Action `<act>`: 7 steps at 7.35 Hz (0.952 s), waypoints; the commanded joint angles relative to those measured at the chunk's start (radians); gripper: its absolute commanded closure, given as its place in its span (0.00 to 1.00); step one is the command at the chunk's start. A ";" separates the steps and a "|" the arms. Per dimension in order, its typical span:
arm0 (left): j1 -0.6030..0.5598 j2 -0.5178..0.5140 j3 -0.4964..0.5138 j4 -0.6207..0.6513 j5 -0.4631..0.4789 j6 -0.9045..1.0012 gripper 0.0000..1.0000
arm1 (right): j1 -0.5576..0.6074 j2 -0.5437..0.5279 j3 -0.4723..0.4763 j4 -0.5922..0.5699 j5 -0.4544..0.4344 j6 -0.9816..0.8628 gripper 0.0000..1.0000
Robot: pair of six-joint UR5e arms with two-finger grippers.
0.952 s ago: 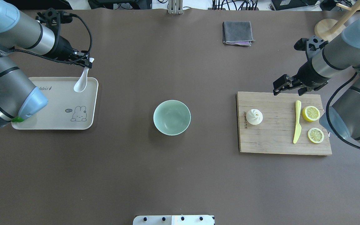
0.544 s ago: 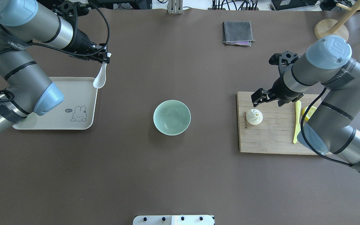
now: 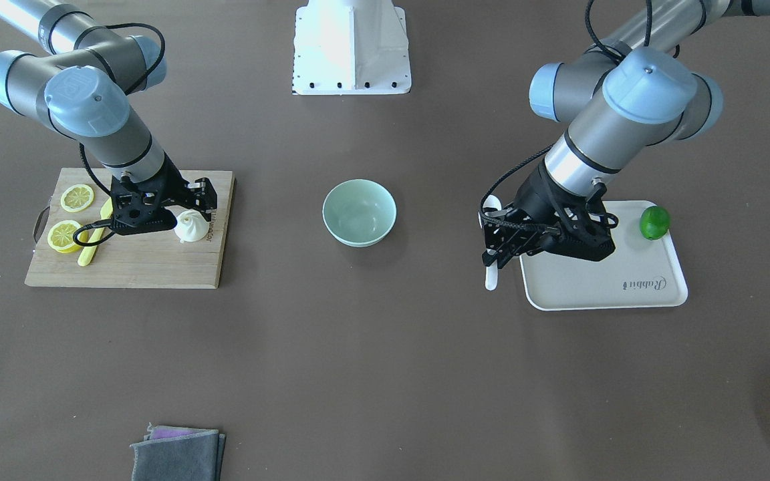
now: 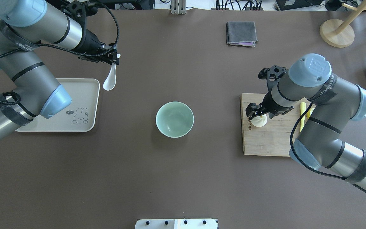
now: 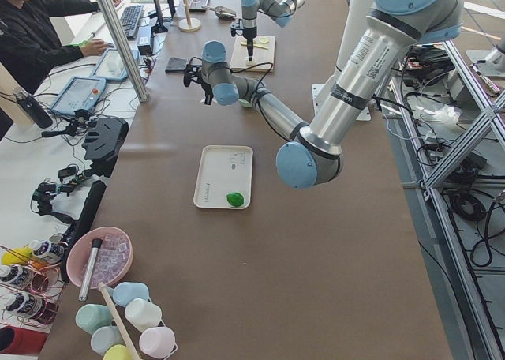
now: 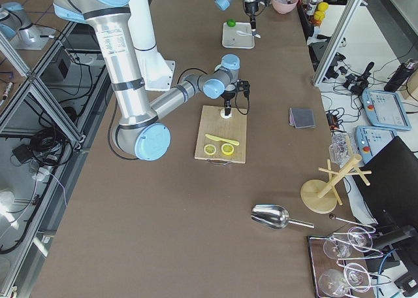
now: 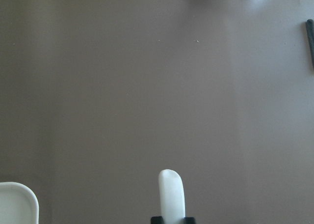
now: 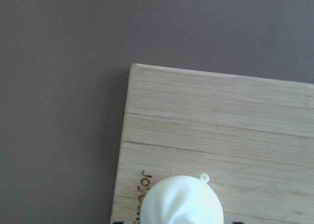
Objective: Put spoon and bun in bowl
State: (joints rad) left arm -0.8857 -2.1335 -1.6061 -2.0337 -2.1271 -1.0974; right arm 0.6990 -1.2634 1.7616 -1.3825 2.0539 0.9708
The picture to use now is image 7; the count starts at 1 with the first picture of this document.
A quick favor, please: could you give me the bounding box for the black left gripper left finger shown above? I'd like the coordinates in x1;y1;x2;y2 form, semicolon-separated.
150;216;164;224

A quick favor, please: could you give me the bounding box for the folded grey cloth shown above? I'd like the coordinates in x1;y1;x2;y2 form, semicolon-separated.
305;19;314;67

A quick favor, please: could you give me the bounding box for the white ceramic spoon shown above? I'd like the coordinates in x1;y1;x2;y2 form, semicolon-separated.
158;169;185;224

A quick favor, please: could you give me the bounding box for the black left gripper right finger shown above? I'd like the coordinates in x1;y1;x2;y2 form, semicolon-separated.
183;217;196;224

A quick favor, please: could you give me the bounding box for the cream rabbit serving tray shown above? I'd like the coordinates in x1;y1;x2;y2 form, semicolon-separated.
0;182;39;224

